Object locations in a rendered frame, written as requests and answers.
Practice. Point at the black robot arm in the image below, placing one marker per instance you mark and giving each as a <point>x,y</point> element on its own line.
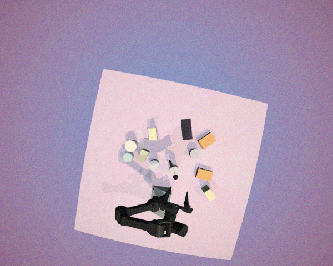
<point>154,227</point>

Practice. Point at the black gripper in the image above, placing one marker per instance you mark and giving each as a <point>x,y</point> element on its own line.
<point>186,208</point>

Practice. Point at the orange rectangular block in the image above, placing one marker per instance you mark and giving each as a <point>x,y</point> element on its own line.
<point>203,174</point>
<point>206,140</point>

